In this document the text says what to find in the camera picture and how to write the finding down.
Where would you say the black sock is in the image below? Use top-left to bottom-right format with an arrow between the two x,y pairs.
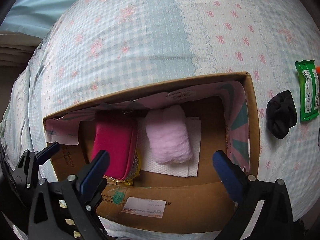
266,90 -> 297,139

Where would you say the magenta leather pouch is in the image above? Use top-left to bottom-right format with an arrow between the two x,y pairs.
91,119 -> 137,180

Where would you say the beige curtain left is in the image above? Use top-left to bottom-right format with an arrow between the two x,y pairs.
0,31 -> 42,67

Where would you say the cardboard box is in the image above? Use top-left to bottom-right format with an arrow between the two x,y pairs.
43,72 -> 260,239

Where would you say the pink fluffy plush item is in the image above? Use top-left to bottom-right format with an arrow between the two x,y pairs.
145,105 -> 193,165

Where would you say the light blue curtain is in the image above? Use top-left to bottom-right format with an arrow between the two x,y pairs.
1,0 -> 77,38

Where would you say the white paper napkin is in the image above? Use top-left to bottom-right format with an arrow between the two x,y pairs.
137,118 -> 201,178

